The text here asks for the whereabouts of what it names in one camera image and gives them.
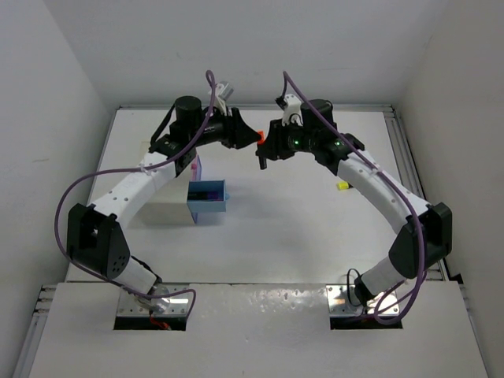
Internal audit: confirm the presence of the aluminium frame rail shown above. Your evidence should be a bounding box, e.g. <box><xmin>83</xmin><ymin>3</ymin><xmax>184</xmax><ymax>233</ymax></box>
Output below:
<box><xmin>384</xmin><ymin>104</ymin><xmax>450</xmax><ymax>283</ymax></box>

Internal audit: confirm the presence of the purple cable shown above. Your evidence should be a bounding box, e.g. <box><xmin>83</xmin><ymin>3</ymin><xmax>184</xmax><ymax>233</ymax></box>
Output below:
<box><xmin>54</xmin><ymin>69</ymin><xmax>221</xmax><ymax>316</ymax></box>
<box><xmin>281</xmin><ymin>70</ymin><xmax>428</xmax><ymax>325</ymax></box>

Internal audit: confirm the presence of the pink drawer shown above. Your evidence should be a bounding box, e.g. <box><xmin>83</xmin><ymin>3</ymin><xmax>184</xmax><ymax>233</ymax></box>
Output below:
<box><xmin>191</xmin><ymin>157</ymin><xmax>199</xmax><ymax>171</ymax></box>

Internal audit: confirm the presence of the light blue drawer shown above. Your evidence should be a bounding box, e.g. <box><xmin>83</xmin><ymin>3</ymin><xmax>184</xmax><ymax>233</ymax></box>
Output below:
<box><xmin>187</xmin><ymin>180</ymin><xmax>229</xmax><ymax>213</ymax></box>

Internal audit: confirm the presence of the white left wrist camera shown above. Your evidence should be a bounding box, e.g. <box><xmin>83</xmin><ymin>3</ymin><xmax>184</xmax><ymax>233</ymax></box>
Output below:
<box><xmin>214</xmin><ymin>81</ymin><xmax>234</xmax><ymax>116</ymax></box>

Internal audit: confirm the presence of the yellow black highlighter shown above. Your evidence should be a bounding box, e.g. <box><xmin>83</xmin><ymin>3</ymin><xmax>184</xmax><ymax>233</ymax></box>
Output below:
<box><xmin>336</xmin><ymin>181</ymin><xmax>351</xmax><ymax>191</ymax></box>

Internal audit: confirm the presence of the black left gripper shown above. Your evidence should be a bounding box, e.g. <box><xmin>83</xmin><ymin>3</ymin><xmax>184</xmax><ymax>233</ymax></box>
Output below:
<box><xmin>189</xmin><ymin>103</ymin><xmax>261</xmax><ymax>150</ymax></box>

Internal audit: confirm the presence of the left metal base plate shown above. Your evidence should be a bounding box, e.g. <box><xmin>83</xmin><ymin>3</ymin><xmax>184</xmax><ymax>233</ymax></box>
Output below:
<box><xmin>117</xmin><ymin>283</ymin><xmax>193</xmax><ymax>317</ymax></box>

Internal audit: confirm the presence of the white drawer cabinet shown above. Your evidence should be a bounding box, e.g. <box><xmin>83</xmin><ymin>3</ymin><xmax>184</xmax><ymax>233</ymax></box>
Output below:
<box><xmin>129</xmin><ymin>170</ymin><xmax>195</xmax><ymax>228</ymax></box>

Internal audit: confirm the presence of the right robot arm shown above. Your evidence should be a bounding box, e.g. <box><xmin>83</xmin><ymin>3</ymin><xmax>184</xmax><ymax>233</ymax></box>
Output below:
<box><xmin>256</xmin><ymin>94</ymin><xmax>452</xmax><ymax>306</ymax></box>

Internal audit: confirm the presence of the orange black highlighter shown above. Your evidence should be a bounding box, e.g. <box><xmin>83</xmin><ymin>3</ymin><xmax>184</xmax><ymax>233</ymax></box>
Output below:
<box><xmin>256</xmin><ymin>130</ymin><xmax>267</xmax><ymax>170</ymax></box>

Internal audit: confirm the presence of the purple black highlighter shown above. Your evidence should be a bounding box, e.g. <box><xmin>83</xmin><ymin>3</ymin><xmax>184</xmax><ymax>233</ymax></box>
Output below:
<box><xmin>202</xmin><ymin>191</ymin><xmax>219</xmax><ymax>200</ymax></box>

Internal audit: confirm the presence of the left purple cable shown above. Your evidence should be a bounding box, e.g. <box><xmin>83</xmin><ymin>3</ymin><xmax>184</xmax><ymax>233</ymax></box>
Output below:
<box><xmin>54</xmin><ymin>69</ymin><xmax>221</xmax><ymax>316</ymax></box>

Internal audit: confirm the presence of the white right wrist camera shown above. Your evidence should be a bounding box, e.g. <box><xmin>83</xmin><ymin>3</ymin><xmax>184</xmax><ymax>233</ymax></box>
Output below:
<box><xmin>276</xmin><ymin>94</ymin><xmax>302</xmax><ymax>126</ymax></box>

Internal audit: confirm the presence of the metal base plate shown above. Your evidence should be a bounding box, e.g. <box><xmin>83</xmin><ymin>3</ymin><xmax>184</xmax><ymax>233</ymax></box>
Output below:
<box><xmin>327</xmin><ymin>284</ymin><xmax>402</xmax><ymax>316</ymax></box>
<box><xmin>117</xmin><ymin>283</ymin><xmax>193</xmax><ymax>317</ymax></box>

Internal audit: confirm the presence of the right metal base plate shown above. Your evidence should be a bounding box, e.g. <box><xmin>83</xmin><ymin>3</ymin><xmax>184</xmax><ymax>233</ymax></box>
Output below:
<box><xmin>327</xmin><ymin>284</ymin><xmax>402</xmax><ymax>316</ymax></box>

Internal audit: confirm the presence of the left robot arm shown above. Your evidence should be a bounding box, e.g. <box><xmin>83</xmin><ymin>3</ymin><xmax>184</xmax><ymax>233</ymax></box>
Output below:
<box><xmin>66</xmin><ymin>96</ymin><xmax>262</xmax><ymax>298</ymax></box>

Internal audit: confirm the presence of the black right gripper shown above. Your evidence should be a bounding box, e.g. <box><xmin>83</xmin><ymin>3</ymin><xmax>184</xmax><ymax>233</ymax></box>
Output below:
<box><xmin>258</xmin><ymin>117</ymin><xmax>317</xmax><ymax>161</ymax></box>

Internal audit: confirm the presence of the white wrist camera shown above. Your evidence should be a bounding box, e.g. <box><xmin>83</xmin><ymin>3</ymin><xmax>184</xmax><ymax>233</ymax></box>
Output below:
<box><xmin>276</xmin><ymin>94</ymin><xmax>302</xmax><ymax>126</ymax></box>
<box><xmin>214</xmin><ymin>81</ymin><xmax>234</xmax><ymax>116</ymax></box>

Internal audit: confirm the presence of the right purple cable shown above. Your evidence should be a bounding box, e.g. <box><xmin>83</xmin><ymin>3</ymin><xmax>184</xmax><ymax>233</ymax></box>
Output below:
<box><xmin>281</xmin><ymin>70</ymin><xmax>428</xmax><ymax>325</ymax></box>

